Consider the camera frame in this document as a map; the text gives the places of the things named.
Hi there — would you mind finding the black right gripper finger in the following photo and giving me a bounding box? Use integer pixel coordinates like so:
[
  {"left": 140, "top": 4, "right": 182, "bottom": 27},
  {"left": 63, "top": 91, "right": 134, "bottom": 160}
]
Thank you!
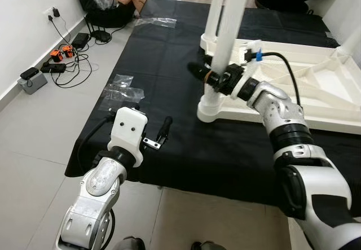
[{"left": 187, "top": 63, "right": 213, "bottom": 85}]

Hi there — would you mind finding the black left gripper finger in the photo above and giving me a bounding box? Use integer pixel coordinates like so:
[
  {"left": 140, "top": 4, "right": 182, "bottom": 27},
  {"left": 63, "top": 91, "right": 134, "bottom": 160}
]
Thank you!
[{"left": 158, "top": 116, "right": 173, "bottom": 144}]

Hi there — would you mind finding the white plastic table leg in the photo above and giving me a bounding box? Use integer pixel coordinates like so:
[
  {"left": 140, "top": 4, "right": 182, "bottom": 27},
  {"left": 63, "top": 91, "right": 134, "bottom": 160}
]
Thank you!
[
  {"left": 201, "top": 0, "right": 229, "bottom": 50},
  {"left": 336, "top": 27, "right": 361, "bottom": 59},
  {"left": 196, "top": 0, "right": 253, "bottom": 122}
]

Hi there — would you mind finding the white plastic table top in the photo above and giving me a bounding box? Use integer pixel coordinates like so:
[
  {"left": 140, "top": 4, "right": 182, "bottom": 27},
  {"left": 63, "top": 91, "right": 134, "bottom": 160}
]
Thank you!
[{"left": 197, "top": 36, "right": 361, "bottom": 135}]

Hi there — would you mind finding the black power adapter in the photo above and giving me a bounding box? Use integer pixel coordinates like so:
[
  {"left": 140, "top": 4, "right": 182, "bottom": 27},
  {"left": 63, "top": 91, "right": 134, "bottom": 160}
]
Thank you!
[{"left": 72, "top": 33, "right": 91, "bottom": 50}]

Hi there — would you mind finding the black power strip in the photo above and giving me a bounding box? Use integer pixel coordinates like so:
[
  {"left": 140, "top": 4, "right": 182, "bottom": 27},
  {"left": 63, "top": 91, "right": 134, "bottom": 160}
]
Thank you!
[{"left": 41, "top": 63, "right": 67, "bottom": 73}]

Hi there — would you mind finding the grey flat box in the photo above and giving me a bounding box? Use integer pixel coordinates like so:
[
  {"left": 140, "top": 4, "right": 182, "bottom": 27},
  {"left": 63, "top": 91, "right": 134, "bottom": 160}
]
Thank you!
[{"left": 18, "top": 72, "right": 47, "bottom": 95}]

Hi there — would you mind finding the black fabric bag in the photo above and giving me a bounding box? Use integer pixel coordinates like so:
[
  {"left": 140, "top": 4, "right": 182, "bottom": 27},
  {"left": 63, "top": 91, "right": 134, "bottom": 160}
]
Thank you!
[{"left": 73, "top": 0, "right": 136, "bottom": 28}]

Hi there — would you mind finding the small black flat device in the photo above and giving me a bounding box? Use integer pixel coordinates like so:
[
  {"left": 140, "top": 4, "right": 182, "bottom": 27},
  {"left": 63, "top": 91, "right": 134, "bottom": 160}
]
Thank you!
[{"left": 20, "top": 68, "right": 39, "bottom": 80}]

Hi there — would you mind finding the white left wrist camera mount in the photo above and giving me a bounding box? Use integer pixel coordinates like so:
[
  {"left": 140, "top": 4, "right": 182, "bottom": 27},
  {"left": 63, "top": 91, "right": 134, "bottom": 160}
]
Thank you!
[{"left": 107, "top": 107, "right": 148, "bottom": 167}]

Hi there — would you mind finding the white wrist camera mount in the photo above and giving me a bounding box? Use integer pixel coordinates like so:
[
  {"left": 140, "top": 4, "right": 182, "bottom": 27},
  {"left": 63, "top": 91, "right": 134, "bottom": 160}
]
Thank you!
[
  {"left": 240, "top": 40, "right": 264, "bottom": 101},
  {"left": 107, "top": 107, "right": 148, "bottom": 167}
]

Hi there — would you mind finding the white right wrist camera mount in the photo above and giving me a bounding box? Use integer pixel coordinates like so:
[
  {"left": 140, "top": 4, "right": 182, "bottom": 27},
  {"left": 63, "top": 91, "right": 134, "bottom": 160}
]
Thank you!
[{"left": 240, "top": 40, "right": 264, "bottom": 101}]

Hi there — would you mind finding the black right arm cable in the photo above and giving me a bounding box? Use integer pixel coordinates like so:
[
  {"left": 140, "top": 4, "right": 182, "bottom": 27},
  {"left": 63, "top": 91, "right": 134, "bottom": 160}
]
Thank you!
[{"left": 259, "top": 51, "right": 303, "bottom": 107}]

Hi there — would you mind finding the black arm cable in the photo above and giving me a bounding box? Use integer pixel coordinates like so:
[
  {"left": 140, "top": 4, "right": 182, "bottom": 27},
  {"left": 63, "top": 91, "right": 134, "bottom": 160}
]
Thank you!
[
  {"left": 259, "top": 51, "right": 303, "bottom": 107},
  {"left": 76, "top": 115, "right": 116, "bottom": 174}
]

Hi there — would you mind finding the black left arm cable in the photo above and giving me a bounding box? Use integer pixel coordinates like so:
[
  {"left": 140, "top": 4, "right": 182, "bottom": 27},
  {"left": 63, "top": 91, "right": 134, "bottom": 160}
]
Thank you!
[{"left": 76, "top": 115, "right": 116, "bottom": 174}]

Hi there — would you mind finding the black floor cable tangle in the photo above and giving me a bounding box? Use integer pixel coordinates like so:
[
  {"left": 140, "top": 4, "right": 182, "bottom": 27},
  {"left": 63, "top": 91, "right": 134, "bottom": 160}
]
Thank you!
[{"left": 48, "top": 16, "right": 94, "bottom": 90}]

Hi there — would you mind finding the wall socket with black plug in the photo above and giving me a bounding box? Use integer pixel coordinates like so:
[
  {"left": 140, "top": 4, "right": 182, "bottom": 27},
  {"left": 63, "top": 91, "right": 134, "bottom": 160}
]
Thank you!
[{"left": 45, "top": 6, "right": 61, "bottom": 20}]

